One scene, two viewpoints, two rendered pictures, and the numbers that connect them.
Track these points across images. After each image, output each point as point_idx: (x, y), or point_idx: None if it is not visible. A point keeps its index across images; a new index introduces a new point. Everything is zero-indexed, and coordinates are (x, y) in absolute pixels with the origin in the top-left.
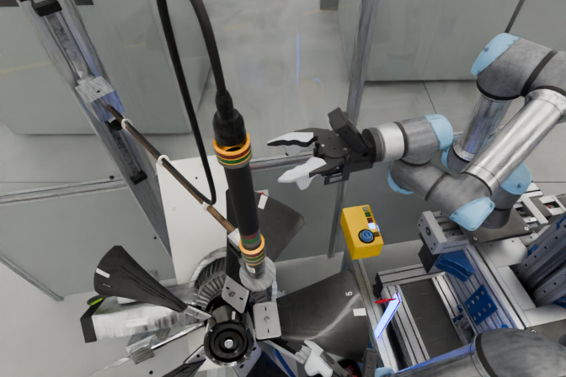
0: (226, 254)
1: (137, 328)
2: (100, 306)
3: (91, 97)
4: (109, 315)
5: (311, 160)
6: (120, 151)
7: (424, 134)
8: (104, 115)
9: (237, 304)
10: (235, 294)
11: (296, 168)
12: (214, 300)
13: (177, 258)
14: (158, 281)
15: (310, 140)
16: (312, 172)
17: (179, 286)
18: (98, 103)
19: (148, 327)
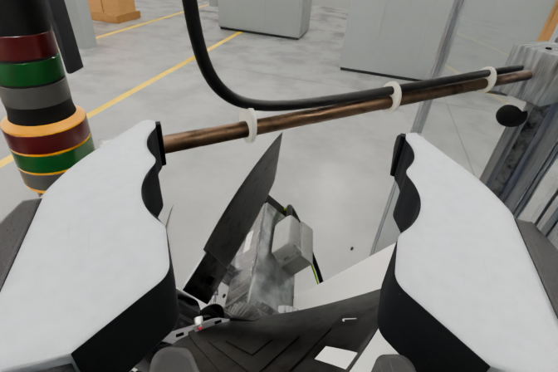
0: (269, 315)
1: (242, 245)
2: (280, 213)
3: (528, 45)
4: (261, 214)
5: (142, 241)
6: (492, 183)
7: None
8: None
9: (180, 332)
10: (197, 330)
11: (138, 151)
12: (219, 312)
13: (323, 286)
14: (297, 268)
15: (432, 322)
16: (14, 217)
17: (286, 297)
18: (521, 55)
19: (239, 256)
